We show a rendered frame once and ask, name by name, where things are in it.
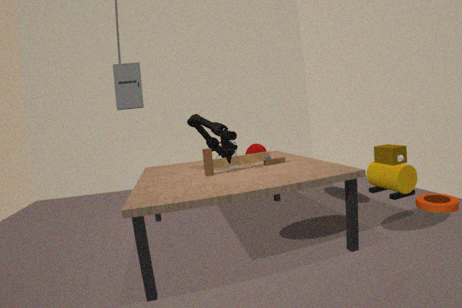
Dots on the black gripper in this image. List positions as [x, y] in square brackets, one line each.
[225, 150]

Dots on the long wooden rail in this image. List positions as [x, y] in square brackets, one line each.
[242, 159]

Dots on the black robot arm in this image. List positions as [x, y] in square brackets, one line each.
[217, 128]

